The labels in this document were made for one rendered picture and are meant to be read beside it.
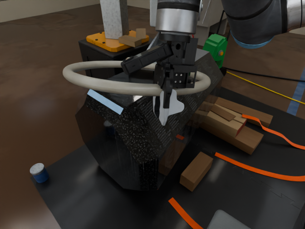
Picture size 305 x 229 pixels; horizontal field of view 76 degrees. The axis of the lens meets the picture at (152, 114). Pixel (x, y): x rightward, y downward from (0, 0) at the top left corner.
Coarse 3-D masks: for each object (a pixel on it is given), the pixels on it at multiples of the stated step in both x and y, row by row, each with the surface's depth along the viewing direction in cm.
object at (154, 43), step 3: (159, 33) 113; (156, 36) 109; (153, 39) 106; (156, 39) 108; (153, 42) 103; (156, 42) 109; (159, 42) 114; (162, 42) 114; (165, 42) 114; (150, 45) 99; (153, 45) 104; (156, 63) 94; (141, 69) 91; (144, 69) 90; (147, 69) 90
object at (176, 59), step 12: (168, 36) 41; (180, 36) 41; (180, 48) 44; (192, 48) 44; (168, 60) 44; (180, 60) 45; (192, 60) 46; (156, 72) 48; (168, 72) 43; (180, 72) 44; (180, 84) 46; (192, 84) 46
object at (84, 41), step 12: (84, 48) 199; (96, 48) 186; (132, 48) 186; (144, 48) 194; (84, 60) 212; (96, 60) 194; (108, 60) 178; (120, 60) 179; (96, 72) 207; (108, 72) 188; (120, 72) 185
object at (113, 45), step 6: (132, 30) 216; (90, 36) 200; (96, 36) 200; (102, 36) 200; (132, 36) 200; (90, 42) 196; (96, 42) 188; (102, 42) 187; (108, 42) 187; (114, 42) 187; (108, 48) 178; (114, 48) 176; (120, 48) 179; (126, 48) 184
